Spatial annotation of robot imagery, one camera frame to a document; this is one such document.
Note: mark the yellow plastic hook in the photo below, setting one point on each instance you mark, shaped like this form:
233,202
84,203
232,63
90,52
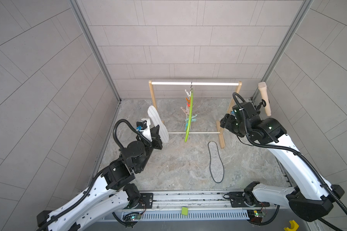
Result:
292,227

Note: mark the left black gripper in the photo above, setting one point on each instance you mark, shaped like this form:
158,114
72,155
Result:
155,137

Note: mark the circuit board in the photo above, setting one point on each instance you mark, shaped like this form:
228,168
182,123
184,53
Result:
256,216
132,217

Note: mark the left circuit board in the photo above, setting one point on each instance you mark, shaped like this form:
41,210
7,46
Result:
132,217

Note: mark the dark grey felt insole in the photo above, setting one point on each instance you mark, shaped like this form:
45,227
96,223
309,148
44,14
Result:
216,164

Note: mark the green clip hanger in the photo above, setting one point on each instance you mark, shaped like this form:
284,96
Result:
189,111

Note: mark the white striped insole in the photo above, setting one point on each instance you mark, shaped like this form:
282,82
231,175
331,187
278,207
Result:
155,118

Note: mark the right circuit board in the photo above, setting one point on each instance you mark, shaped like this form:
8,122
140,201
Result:
256,216

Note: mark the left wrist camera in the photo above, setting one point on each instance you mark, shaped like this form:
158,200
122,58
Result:
143,124

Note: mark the beige wooden microphone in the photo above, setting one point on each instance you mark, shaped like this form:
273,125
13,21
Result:
264,95

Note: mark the green sticky block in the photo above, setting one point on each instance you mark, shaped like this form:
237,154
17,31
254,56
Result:
184,211

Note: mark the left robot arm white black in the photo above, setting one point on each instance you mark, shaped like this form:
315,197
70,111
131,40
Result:
115,176

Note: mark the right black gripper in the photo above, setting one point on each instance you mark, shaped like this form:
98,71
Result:
226,121

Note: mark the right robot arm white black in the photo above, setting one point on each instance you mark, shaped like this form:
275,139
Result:
313,197

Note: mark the black microphone stand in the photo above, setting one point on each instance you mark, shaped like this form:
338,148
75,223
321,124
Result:
263,103

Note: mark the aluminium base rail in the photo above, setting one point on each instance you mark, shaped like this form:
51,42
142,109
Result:
188,199

